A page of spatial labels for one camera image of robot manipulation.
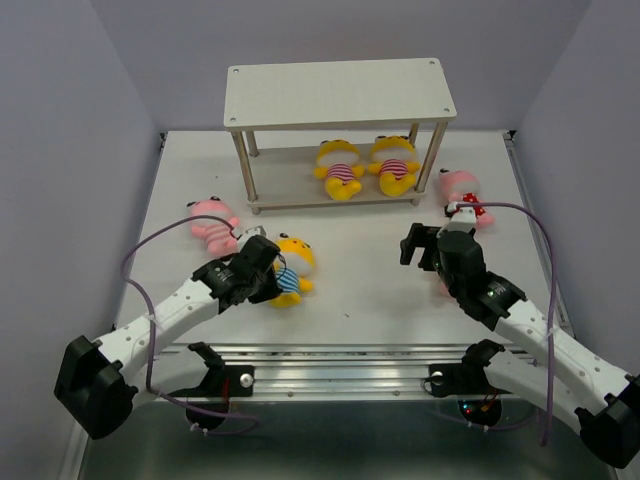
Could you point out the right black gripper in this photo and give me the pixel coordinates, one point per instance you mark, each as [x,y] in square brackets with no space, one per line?
[419,235]

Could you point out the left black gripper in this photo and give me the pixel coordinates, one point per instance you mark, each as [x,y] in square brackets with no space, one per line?
[270,291]

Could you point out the yellow toy blue stripes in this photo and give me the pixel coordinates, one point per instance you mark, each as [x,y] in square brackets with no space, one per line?
[301,264]

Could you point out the pink toy orange stripes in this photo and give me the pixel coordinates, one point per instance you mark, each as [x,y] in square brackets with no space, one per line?
[445,287]

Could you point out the pink toy red polka-dot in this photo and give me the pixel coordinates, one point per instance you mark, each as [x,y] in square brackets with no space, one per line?
[463,186]

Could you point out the yellow toy pink stripes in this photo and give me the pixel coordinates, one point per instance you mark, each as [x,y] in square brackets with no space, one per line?
[393,159]
[339,166]

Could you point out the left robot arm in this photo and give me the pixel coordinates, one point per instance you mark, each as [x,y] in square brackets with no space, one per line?
[95,382]

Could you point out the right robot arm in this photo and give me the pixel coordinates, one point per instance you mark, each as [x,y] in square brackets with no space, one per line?
[598,400]

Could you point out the white two-tier shelf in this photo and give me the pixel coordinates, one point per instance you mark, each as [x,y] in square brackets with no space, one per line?
[278,115]

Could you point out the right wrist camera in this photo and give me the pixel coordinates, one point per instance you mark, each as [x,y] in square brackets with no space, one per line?
[463,220]

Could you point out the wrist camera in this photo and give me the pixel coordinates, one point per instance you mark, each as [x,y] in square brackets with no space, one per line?
[463,220]
[253,231]

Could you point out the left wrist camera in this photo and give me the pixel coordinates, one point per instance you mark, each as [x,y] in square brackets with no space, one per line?
[253,231]

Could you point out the aluminium rail frame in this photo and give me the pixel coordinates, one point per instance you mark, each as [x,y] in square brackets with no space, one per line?
[304,377]

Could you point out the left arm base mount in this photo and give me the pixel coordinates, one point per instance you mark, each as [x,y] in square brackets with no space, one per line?
[219,381]

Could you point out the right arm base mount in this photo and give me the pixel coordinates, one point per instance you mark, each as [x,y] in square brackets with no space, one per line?
[478,402]

